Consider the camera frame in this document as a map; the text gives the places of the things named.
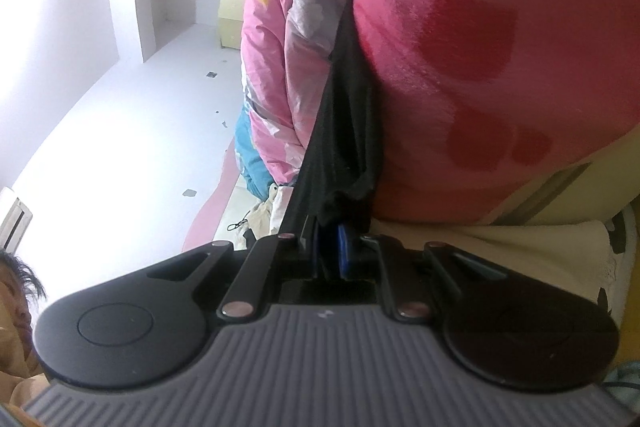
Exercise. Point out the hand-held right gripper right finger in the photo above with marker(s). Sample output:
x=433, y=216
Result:
x=347, y=252

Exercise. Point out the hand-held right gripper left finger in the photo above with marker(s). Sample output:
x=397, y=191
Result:
x=321, y=257

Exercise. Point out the black garment with white print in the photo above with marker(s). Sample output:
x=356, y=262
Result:
x=340, y=147

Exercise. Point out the white cloth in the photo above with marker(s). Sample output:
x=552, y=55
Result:
x=270, y=217

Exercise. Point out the pink headboard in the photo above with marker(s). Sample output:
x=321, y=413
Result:
x=210, y=217

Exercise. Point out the teal cloth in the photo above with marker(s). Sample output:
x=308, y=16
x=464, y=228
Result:
x=250, y=157

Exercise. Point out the beige bed sheet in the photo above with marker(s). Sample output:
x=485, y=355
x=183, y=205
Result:
x=500, y=247

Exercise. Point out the pink and white quilt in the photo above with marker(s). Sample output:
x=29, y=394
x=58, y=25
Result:
x=270, y=57

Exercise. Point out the pink fleece blanket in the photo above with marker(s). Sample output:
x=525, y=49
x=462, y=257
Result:
x=475, y=57

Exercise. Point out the beige mattress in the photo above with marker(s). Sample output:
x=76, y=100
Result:
x=575, y=187

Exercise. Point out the person's head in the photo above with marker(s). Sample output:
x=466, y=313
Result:
x=15, y=307

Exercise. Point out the white slatted frame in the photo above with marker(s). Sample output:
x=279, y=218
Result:
x=15, y=217

